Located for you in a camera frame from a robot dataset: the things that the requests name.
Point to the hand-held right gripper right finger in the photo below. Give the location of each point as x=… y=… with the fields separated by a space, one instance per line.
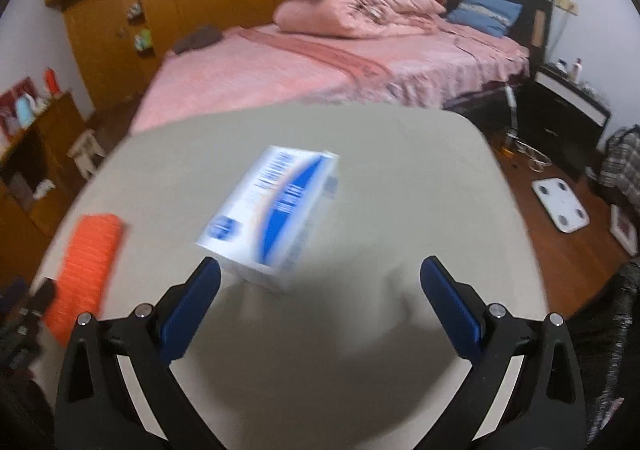
x=452 y=310

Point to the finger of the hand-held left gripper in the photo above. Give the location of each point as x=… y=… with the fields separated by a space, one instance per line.
x=42 y=295

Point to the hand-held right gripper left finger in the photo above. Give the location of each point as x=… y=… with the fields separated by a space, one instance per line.
x=192 y=310

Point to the blue and white box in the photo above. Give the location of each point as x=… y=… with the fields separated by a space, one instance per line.
x=270 y=215

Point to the black trash bin with bag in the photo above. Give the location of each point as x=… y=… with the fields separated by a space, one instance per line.
x=617 y=335

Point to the orange spiky pad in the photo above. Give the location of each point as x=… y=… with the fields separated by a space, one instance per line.
x=85 y=270

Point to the wooden dresser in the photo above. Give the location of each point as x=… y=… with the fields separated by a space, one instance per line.
x=40 y=180

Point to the white stool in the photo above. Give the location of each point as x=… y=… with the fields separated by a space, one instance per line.
x=86 y=155

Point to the white bathroom scale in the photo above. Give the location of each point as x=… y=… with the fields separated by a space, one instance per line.
x=561 y=205

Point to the light blue bottle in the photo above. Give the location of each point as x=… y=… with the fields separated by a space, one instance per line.
x=24 y=112

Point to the red bottle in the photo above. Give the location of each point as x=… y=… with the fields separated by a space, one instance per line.
x=51 y=82

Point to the black nightstand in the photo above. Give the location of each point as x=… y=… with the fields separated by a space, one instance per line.
x=560 y=125

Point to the plaid cloth covered chair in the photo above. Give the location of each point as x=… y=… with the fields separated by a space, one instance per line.
x=622 y=165

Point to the bed with pink sheet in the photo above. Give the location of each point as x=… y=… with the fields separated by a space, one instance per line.
x=300 y=75

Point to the white bottle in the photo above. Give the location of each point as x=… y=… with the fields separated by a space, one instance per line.
x=577 y=71

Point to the grey folded clothes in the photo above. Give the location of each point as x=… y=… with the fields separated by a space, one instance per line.
x=197 y=39

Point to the large blue pillow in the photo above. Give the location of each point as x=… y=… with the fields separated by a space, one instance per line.
x=485 y=12

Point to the folded pink quilt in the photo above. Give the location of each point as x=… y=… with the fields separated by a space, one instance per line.
x=350 y=12

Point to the wall socket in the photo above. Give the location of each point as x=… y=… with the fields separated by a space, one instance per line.
x=566 y=4

